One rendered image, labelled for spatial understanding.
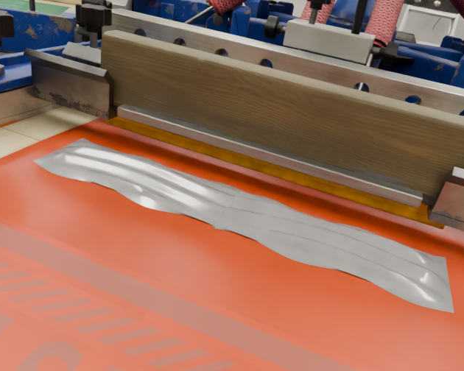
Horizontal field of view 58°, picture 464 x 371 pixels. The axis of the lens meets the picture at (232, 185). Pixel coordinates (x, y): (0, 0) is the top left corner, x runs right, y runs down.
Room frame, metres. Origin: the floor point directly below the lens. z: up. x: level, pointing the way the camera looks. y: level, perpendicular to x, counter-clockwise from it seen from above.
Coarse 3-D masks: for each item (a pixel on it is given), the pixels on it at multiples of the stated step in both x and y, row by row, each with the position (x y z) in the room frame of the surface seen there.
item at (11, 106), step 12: (0, 96) 0.38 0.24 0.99; (12, 96) 0.40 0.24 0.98; (24, 96) 0.41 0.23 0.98; (0, 108) 0.38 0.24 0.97; (12, 108) 0.40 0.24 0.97; (24, 108) 0.41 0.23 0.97; (36, 108) 0.43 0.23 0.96; (48, 108) 0.44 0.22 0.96; (0, 120) 0.38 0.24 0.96; (12, 120) 0.39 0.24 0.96
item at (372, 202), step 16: (128, 128) 0.42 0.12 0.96; (144, 128) 0.41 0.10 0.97; (176, 144) 0.40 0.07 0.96; (192, 144) 0.39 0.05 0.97; (224, 160) 0.39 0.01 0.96; (240, 160) 0.38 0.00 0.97; (288, 176) 0.37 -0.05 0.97; (336, 192) 0.35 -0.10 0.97; (352, 192) 0.35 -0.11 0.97; (384, 208) 0.34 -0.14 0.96; (400, 208) 0.34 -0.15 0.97; (432, 224) 0.33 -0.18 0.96
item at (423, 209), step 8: (128, 120) 0.42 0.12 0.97; (152, 128) 0.41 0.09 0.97; (176, 136) 0.40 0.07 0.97; (200, 144) 0.39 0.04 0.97; (208, 144) 0.39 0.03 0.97; (232, 152) 0.38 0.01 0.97; (256, 160) 0.38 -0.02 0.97; (280, 168) 0.37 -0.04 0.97; (304, 176) 0.36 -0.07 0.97; (312, 176) 0.36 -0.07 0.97; (328, 184) 0.36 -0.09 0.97; (336, 184) 0.35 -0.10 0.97; (360, 192) 0.35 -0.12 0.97; (384, 200) 0.34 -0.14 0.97; (392, 200) 0.34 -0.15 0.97; (408, 208) 0.34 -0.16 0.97; (416, 208) 0.33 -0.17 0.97; (424, 208) 0.33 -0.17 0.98
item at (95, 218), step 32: (96, 128) 0.42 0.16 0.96; (0, 160) 0.31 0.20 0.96; (32, 160) 0.33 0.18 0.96; (160, 160) 0.37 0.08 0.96; (192, 160) 0.39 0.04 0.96; (0, 192) 0.27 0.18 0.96; (32, 192) 0.28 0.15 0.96; (64, 192) 0.28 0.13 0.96; (96, 192) 0.29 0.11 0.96; (32, 224) 0.24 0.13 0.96; (64, 224) 0.24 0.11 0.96; (96, 224) 0.25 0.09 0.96; (128, 224) 0.26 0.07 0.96; (160, 224) 0.27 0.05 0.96; (192, 224) 0.27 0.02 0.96; (128, 256) 0.22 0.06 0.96; (160, 256) 0.23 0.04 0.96
